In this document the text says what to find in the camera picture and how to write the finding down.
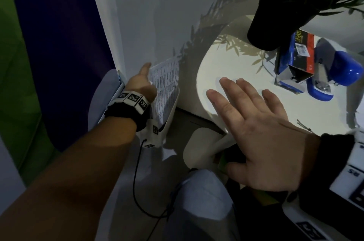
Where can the white paper bin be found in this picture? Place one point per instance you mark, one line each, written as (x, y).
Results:
(167, 132)

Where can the person's left forearm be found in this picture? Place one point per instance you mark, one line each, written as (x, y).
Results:
(62, 181)

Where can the blue staples box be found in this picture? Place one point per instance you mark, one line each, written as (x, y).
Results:
(298, 53)

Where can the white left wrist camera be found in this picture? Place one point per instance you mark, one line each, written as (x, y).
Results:
(149, 137)

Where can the person's grey trousers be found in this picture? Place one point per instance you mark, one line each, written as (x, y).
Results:
(199, 206)

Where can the person's right hand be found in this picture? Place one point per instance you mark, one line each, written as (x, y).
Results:
(270, 147)

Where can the person's left hand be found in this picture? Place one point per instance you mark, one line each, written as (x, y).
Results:
(140, 86)

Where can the blue white stapler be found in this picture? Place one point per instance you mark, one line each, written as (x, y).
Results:
(347, 67)

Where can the printed paper bundle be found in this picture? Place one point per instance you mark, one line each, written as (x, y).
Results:
(165, 87)

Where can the green potted plant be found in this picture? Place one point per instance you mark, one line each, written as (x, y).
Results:
(273, 16)

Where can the green flat board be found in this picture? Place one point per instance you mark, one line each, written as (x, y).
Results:
(221, 162)

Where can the grey round stool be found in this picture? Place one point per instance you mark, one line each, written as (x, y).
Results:
(99, 98)

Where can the green leaf print mat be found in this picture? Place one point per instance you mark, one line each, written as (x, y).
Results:
(17, 93)

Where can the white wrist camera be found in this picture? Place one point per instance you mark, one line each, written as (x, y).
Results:
(149, 137)
(301, 221)

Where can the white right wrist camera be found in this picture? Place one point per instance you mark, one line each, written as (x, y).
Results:
(301, 221)

